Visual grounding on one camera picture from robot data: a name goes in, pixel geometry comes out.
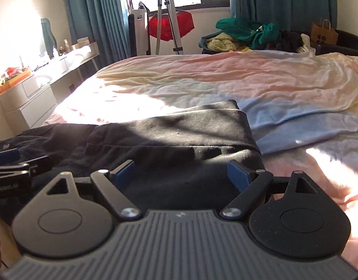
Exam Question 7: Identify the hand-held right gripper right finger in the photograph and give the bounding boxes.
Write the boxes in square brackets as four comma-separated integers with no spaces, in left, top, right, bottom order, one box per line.
[220,160,317,219]

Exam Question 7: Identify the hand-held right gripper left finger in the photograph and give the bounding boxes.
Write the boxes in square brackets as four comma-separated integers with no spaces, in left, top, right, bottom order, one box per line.
[45,160,142,219]

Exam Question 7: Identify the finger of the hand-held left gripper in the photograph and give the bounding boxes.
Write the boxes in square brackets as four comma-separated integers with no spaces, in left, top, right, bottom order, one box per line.
[0,155,53,182]
[0,148,21,165]

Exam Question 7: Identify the black garment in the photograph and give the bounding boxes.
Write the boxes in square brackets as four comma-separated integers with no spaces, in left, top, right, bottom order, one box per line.
[0,100,267,210]

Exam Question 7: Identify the dark clothes pile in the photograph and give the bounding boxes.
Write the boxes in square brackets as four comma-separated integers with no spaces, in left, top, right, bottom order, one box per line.
[266,30,305,53]

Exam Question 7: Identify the white dresser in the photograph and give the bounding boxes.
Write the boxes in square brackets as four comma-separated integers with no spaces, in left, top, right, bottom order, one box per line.
[0,42,100,135]

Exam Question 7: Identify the orange tray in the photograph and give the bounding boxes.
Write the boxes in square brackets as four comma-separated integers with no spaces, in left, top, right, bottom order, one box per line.
[0,66,32,95]

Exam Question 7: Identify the pastel bed cover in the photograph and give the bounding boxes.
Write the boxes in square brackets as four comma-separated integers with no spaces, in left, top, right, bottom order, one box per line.
[45,49,358,272]

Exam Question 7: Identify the yellow knit garment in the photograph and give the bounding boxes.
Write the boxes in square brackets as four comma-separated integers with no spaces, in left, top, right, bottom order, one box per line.
[206,32,252,53]

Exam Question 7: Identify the green garment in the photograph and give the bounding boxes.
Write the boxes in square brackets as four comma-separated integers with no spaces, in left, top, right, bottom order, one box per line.
[216,18,282,51]

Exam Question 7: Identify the white appliance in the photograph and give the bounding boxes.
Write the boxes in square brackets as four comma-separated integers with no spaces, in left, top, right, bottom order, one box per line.
[128,9,151,56]

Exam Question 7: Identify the white garment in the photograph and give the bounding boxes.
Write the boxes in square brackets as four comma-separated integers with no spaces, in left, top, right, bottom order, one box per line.
[300,33,317,55]

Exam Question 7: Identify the red garment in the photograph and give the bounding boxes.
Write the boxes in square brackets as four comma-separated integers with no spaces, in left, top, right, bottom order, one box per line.
[147,11,195,42]

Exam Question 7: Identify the teal curtain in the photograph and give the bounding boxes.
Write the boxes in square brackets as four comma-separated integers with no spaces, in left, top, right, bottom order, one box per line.
[229,0,339,33]
[61,0,133,74]

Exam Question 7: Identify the brown paper bag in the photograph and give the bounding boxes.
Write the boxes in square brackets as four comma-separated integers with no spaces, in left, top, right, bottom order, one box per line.
[310,19,339,46]

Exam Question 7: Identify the black armchair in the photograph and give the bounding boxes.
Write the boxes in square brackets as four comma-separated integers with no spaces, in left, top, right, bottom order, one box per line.
[315,30,358,57]

